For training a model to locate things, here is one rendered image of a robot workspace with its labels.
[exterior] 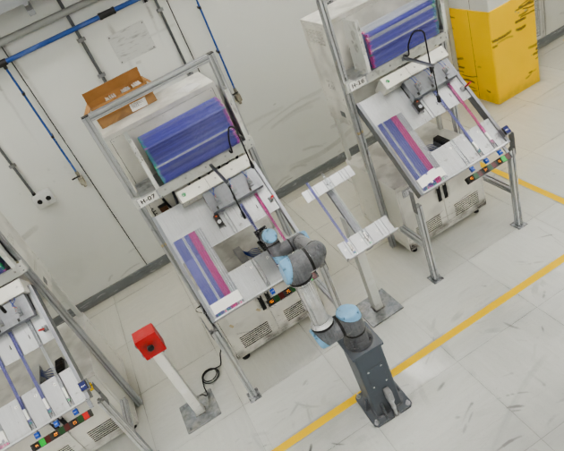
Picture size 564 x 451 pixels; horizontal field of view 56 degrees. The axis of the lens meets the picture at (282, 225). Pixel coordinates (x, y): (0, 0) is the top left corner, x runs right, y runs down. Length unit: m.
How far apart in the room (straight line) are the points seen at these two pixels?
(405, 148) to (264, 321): 1.45
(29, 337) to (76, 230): 1.70
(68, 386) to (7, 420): 0.34
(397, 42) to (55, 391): 2.80
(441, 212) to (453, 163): 0.59
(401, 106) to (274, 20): 1.62
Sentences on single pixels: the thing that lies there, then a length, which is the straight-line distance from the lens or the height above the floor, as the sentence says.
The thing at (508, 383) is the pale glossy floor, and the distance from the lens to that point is 3.21.
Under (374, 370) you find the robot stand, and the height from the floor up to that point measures 0.39.
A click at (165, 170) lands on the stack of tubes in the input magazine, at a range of 3.02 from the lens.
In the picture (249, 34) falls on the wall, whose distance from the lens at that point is 4.62.
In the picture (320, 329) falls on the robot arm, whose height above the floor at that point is 0.80.
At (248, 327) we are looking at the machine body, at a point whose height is 0.26.
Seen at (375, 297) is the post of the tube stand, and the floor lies 0.13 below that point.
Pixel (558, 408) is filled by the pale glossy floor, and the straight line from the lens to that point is 3.13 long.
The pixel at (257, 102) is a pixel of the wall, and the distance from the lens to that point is 4.75.
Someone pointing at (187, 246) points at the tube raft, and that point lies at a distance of 3.10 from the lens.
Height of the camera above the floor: 2.64
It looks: 34 degrees down
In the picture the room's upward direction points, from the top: 24 degrees counter-clockwise
